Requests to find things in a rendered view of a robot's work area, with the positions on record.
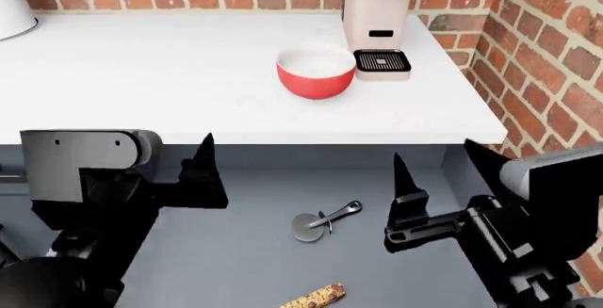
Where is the black drip tray grate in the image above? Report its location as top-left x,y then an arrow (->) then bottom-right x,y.
352,48 -> 413,73

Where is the grey pizza cutter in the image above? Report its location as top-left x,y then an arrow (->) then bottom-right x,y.
290,200 -> 365,243

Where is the grey open drawer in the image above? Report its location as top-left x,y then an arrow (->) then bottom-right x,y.
0,142 -> 508,308

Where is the grey wrist housing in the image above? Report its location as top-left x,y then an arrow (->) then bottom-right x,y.
20,128 -> 165,204
498,142 -> 603,205

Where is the granola bar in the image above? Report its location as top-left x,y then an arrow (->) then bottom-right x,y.
281,282 -> 350,308

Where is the white rounded appliance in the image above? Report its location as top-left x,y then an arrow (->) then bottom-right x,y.
0,0 -> 40,42

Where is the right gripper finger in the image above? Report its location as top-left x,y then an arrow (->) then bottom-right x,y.
386,152 -> 430,229
463,138 -> 513,197

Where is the pale pink coffee machine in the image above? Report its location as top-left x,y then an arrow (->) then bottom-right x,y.
341,0 -> 416,83

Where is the red bowl white inside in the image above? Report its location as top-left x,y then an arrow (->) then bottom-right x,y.
275,46 -> 358,102

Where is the grey left wrist housing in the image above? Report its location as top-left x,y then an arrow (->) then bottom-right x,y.
20,128 -> 165,204

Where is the grey right wrist housing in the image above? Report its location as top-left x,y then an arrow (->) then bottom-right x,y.
498,142 -> 603,205

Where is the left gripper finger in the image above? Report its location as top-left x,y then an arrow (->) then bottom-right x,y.
176,158 -> 201,186
161,132 -> 230,209

